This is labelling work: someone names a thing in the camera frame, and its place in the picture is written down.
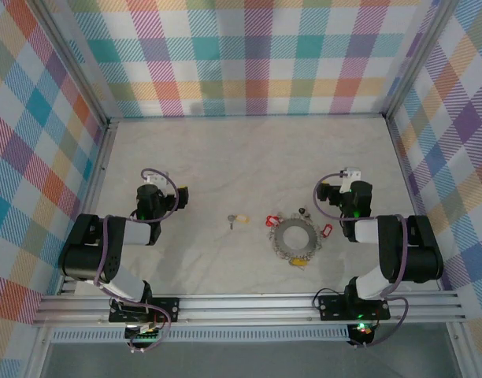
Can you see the red key tag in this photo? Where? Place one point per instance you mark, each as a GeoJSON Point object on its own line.
{"type": "Point", "coordinates": [271, 221]}
{"type": "Point", "coordinates": [327, 230]}

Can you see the black headed key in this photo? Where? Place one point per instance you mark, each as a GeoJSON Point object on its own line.
{"type": "Point", "coordinates": [302, 211]}

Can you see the silver key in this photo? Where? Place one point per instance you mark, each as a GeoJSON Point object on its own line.
{"type": "Point", "coordinates": [232, 224]}

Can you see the grey metal disc keyring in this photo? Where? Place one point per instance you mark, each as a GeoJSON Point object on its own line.
{"type": "Point", "coordinates": [282, 238]}

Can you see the yellow key tag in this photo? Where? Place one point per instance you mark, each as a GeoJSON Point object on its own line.
{"type": "Point", "coordinates": [242, 219]}
{"type": "Point", "coordinates": [298, 262]}

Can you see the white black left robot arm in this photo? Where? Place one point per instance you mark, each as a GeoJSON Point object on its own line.
{"type": "Point", "coordinates": [136, 232]}

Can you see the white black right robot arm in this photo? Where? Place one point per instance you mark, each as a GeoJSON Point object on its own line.
{"type": "Point", "coordinates": [367, 230]}

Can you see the controller board with lights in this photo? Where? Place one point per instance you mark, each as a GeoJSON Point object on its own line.
{"type": "Point", "coordinates": [363, 330]}

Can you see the green terminal controller board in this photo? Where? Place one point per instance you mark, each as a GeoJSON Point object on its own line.
{"type": "Point", "coordinates": [146, 334]}

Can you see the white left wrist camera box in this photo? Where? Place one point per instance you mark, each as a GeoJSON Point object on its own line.
{"type": "Point", "coordinates": [156, 178]}

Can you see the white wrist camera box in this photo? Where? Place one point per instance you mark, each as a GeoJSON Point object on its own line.
{"type": "Point", "coordinates": [349, 175]}
{"type": "Point", "coordinates": [156, 178]}

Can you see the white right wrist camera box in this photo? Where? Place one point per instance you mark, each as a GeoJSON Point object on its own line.
{"type": "Point", "coordinates": [349, 175]}

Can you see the aluminium side rail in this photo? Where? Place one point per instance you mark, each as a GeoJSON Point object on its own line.
{"type": "Point", "coordinates": [403, 161]}
{"type": "Point", "coordinates": [101, 173]}

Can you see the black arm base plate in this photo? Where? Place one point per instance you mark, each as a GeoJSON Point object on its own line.
{"type": "Point", "coordinates": [172, 311]}
{"type": "Point", "coordinates": [331, 309]}

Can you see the aluminium wall rail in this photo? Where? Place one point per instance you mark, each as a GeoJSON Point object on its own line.
{"type": "Point", "coordinates": [245, 117]}

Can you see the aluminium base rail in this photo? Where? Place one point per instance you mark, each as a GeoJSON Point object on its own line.
{"type": "Point", "coordinates": [245, 307]}

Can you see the aluminium corner post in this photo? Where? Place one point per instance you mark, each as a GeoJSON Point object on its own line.
{"type": "Point", "coordinates": [418, 59]}
{"type": "Point", "coordinates": [75, 59]}

